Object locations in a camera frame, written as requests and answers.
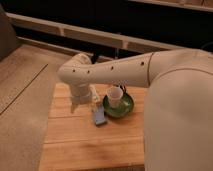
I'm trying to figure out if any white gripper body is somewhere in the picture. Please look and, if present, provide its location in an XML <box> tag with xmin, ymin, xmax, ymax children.
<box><xmin>69</xmin><ymin>84</ymin><xmax>92</xmax><ymax>105</ymax></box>

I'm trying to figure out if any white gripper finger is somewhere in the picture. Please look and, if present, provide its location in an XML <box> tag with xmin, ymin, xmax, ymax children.
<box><xmin>70</xmin><ymin>104</ymin><xmax>76</xmax><ymax>113</ymax></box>

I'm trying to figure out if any white ceramic cup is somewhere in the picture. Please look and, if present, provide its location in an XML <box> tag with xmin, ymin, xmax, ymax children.
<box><xmin>106</xmin><ymin>87</ymin><xmax>123</xmax><ymax>108</ymax></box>

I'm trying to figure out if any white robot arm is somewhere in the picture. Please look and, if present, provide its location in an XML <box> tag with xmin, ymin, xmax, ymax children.
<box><xmin>58</xmin><ymin>48</ymin><xmax>213</xmax><ymax>171</ymax></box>

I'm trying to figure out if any blue rectangular box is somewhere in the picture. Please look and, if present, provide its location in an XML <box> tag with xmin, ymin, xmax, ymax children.
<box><xmin>93</xmin><ymin>105</ymin><xmax>107</xmax><ymax>126</ymax></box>

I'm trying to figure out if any wooden table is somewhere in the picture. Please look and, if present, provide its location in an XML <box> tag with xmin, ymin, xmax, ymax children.
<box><xmin>39</xmin><ymin>83</ymin><xmax>146</xmax><ymax>171</ymax></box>

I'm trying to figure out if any green plate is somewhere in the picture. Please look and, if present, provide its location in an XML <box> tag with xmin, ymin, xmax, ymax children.
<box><xmin>103</xmin><ymin>93</ymin><xmax>134</xmax><ymax>118</ymax></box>

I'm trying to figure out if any white shelf rail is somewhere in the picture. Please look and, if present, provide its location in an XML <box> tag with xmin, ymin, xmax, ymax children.
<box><xmin>6</xmin><ymin>13</ymin><xmax>182</xmax><ymax>53</ymax></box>

